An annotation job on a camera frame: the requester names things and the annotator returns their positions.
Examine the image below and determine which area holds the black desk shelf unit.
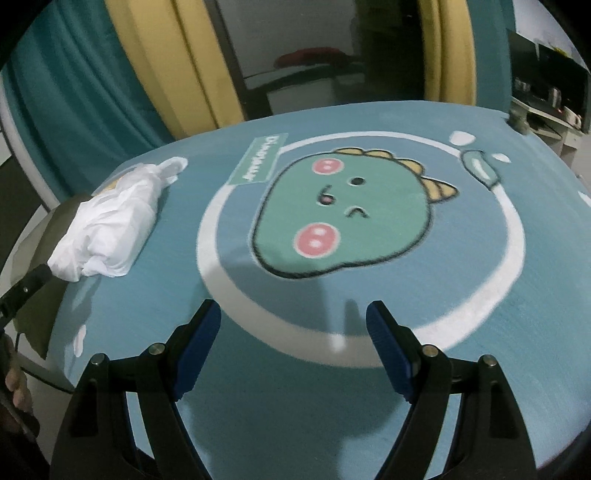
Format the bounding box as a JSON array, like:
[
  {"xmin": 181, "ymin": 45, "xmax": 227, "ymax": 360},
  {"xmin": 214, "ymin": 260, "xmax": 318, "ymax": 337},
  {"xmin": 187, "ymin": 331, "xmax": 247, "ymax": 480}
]
[{"xmin": 507, "ymin": 30, "xmax": 590, "ymax": 122}]

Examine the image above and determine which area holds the blue dinosaur blanket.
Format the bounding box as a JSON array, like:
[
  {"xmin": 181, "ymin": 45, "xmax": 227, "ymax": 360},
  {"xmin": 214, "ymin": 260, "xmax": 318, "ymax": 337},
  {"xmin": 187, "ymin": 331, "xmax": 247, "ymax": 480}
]
[{"xmin": 49, "ymin": 102, "xmax": 590, "ymax": 479}]

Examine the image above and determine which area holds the person's left hand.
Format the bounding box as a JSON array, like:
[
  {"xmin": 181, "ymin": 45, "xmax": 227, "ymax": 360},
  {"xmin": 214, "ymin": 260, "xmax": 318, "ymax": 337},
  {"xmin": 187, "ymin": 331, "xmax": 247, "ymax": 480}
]
[{"xmin": 4, "ymin": 340, "xmax": 34, "ymax": 411}]

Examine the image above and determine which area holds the dark window glass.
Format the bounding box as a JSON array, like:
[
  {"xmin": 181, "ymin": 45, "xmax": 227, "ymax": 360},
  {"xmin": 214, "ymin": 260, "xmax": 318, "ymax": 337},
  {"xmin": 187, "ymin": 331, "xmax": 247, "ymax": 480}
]
[{"xmin": 208, "ymin": 1, "xmax": 425, "ymax": 119}]

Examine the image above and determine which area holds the yellow curtain left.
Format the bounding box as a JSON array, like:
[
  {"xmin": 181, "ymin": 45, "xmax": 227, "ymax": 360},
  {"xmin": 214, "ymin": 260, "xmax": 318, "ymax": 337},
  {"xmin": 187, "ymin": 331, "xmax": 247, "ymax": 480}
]
[{"xmin": 105, "ymin": 0, "xmax": 245, "ymax": 139}]

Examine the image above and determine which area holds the small grey plush toy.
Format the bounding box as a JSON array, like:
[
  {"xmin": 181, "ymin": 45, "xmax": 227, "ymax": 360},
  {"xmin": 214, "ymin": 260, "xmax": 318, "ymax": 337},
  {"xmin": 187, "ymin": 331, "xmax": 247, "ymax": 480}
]
[{"xmin": 507, "ymin": 108, "xmax": 530, "ymax": 135}]

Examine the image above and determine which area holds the yellow curtain right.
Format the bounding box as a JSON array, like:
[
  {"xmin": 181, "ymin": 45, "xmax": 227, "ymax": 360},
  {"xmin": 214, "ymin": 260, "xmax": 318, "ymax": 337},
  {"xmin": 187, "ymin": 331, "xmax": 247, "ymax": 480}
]
[{"xmin": 418, "ymin": 0, "xmax": 477, "ymax": 106}]

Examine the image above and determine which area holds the white desk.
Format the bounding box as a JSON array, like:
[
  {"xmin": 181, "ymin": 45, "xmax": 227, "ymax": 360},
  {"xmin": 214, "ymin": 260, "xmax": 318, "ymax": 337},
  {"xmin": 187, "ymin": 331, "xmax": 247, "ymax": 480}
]
[{"xmin": 511, "ymin": 97, "xmax": 584, "ymax": 165}]

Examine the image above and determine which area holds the teal curtain left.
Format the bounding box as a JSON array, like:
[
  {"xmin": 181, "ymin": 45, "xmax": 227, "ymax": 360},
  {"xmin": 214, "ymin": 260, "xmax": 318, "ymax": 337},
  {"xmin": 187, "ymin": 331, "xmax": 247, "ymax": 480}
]
[{"xmin": 2, "ymin": 1, "xmax": 173, "ymax": 201}]

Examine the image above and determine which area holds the yellow curtain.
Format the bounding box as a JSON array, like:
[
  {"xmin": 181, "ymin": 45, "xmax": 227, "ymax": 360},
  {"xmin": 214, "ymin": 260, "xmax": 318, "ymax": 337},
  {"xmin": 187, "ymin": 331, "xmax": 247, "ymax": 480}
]
[
  {"xmin": 105, "ymin": 0, "xmax": 245, "ymax": 139},
  {"xmin": 418, "ymin": 0, "xmax": 477, "ymax": 106}
]

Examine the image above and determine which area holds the olive storage box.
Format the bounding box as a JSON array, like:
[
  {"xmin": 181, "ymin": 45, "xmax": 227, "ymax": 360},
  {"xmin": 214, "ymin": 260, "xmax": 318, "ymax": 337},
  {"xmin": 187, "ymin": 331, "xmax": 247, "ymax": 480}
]
[{"xmin": 1, "ymin": 194, "xmax": 90, "ymax": 358}]

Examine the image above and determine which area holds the teal curtain right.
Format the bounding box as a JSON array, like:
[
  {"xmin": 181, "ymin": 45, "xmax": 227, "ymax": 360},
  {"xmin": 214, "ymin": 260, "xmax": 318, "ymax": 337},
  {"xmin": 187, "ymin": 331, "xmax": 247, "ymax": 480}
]
[{"xmin": 467, "ymin": 0, "xmax": 516, "ymax": 112}]

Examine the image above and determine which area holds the white large garment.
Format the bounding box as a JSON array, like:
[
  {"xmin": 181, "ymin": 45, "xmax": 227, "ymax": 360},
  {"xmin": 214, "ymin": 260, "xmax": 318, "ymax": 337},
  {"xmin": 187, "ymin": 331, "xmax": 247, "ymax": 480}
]
[{"xmin": 47, "ymin": 156, "xmax": 188, "ymax": 283}]

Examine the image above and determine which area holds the teal curtain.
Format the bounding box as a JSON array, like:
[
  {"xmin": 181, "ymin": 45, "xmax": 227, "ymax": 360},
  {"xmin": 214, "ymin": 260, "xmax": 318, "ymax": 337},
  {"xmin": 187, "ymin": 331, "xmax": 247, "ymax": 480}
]
[
  {"xmin": 2, "ymin": 1, "xmax": 173, "ymax": 201},
  {"xmin": 467, "ymin": 0, "xmax": 516, "ymax": 112}
]

